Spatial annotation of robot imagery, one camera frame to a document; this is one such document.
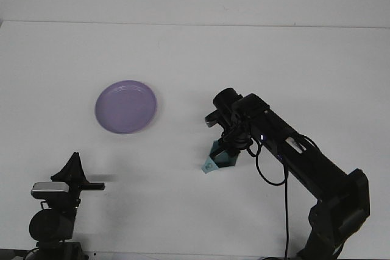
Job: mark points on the pale blue faceted cup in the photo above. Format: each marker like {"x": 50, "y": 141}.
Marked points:
{"x": 210, "y": 167}

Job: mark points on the pale purple round plate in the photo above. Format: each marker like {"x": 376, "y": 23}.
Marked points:
{"x": 125, "y": 107}

